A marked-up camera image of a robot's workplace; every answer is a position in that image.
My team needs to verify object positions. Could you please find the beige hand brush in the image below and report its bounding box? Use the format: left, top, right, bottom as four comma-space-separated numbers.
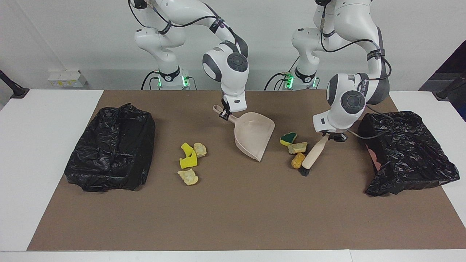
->
299, 135, 330, 177

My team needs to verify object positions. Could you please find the beige plastic dustpan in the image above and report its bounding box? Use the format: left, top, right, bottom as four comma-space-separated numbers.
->
213, 105, 276, 162

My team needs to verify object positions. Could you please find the yellow green sponge wedge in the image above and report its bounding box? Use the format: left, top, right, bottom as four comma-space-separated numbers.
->
280, 132, 297, 147

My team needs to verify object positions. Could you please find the orange brown foam chunk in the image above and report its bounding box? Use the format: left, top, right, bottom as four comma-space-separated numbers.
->
291, 152, 306, 169

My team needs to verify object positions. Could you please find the pink plastic bin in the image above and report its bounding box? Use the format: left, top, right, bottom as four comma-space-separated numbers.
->
365, 143, 382, 171

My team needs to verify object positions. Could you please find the black trash bag liner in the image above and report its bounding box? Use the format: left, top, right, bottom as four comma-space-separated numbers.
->
358, 111, 460, 197

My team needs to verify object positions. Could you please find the black bag lined bin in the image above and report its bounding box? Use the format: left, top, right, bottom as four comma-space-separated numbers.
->
64, 103, 156, 192

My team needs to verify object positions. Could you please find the brown table mat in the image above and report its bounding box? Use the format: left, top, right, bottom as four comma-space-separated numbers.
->
27, 90, 466, 251

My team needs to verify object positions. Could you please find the black stand leg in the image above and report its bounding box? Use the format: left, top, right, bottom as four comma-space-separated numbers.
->
433, 71, 466, 101
0, 69, 29, 99

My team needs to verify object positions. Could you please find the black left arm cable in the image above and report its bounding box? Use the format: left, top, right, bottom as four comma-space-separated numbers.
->
320, 15, 395, 140

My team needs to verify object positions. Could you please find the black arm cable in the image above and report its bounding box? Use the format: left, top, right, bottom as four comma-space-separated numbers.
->
320, 15, 395, 140
128, 0, 224, 33

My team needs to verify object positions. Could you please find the black base power cable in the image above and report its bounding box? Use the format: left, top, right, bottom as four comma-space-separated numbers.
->
264, 72, 292, 91
141, 71, 161, 90

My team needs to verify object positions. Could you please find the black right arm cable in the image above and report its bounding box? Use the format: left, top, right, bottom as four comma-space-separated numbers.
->
128, 0, 224, 33

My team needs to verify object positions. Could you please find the white wall power box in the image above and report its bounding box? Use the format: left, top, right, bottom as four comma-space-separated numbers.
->
48, 70, 87, 88

